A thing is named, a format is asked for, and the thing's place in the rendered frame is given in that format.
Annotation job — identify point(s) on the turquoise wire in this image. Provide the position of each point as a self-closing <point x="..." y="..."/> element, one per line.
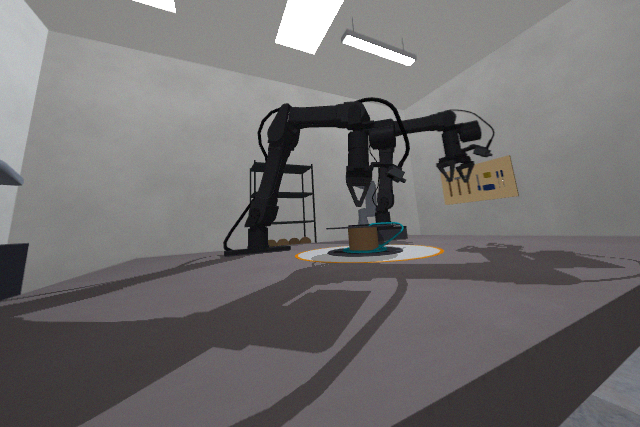
<point x="380" y="246"/>

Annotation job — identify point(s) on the white circular mat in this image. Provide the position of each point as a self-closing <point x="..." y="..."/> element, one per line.
<point x="409" y="252"/>

